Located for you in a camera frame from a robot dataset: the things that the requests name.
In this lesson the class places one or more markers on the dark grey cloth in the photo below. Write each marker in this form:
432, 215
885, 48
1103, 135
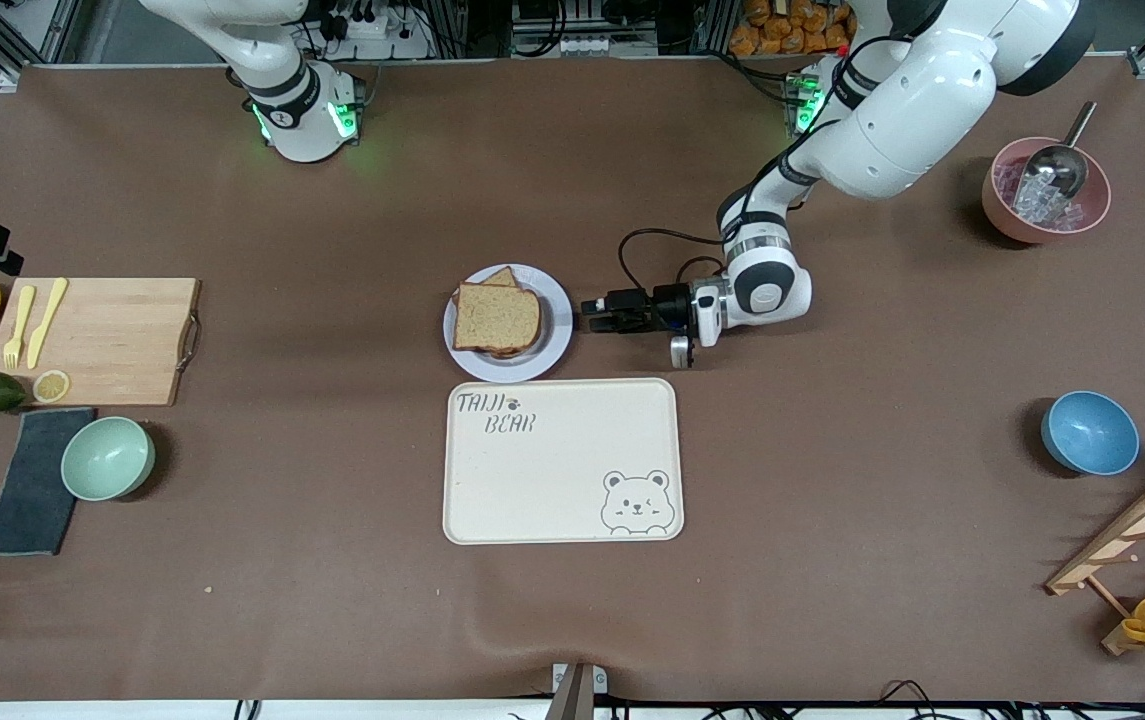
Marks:
32, 500

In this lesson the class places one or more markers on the white round plate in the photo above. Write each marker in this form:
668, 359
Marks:
557, 330

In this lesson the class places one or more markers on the plain brown bread slice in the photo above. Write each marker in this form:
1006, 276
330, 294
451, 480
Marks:
497, 318

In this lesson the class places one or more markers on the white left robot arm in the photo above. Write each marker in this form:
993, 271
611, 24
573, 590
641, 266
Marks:
902, 120

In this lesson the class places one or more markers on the white power strip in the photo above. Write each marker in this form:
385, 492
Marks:
372, 28

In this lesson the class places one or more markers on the cream tray with bear print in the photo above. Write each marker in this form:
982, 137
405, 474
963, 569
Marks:
552, 470

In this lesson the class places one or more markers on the pile of orange buns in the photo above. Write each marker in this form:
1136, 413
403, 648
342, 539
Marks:
792, 25

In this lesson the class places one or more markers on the bread slice under egg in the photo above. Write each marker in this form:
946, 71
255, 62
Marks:
502, 276

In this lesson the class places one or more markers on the yellow plastic fork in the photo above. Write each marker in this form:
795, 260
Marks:
18, 330

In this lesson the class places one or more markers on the pink bowl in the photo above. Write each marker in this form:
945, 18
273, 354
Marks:
1002, 215

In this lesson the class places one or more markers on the blue bowl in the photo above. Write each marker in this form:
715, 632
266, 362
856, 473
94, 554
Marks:
1090, 433

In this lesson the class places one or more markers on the metal scoop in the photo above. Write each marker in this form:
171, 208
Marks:
1057, 170

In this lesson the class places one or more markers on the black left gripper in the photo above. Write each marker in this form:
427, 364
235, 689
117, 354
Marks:
669, 302

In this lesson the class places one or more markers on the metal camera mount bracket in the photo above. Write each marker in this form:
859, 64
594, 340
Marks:
577, 695

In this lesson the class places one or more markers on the clear ice cubes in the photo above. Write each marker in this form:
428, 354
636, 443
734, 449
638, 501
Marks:
1042, 205

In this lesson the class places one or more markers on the yellow plastic knife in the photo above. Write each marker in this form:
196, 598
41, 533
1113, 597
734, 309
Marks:
46, 325

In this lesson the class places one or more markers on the wooden cutting board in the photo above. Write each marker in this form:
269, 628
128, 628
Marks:
122, 340

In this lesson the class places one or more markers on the lemon slice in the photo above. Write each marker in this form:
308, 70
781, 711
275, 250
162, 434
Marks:
51, 386

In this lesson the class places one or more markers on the mint green bowl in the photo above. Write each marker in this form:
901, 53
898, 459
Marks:
107, 458

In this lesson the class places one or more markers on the wooden peg rack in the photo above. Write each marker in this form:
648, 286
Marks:
1132, 530

